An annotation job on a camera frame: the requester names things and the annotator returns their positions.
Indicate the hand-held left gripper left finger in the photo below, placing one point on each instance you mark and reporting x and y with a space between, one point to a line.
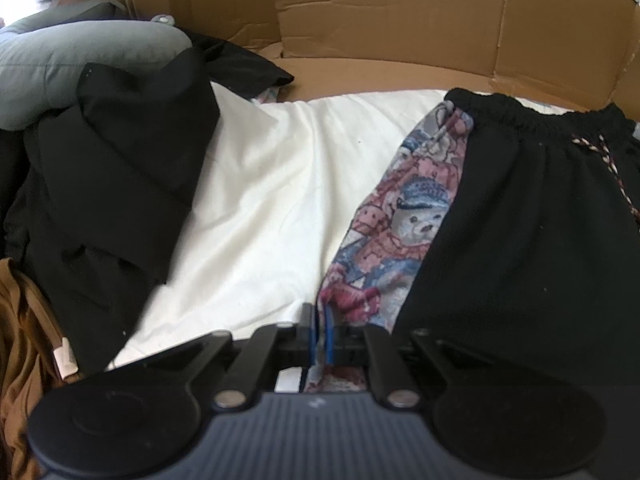
311 332

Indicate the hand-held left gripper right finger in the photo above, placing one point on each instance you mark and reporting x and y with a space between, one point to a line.
330 335

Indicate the black pants with bear print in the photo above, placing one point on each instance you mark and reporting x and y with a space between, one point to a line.
525 235

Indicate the cream printed bedsheet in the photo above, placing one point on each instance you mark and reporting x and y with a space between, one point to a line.
260 185

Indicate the black buttoned coat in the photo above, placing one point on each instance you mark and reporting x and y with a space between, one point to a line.
115 160

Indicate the brown garment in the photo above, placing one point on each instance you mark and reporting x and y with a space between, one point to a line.
25 360

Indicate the brown cardboard box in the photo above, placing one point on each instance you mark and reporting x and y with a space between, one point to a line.
400 20

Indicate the grey garment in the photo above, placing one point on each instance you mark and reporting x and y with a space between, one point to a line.
75 60

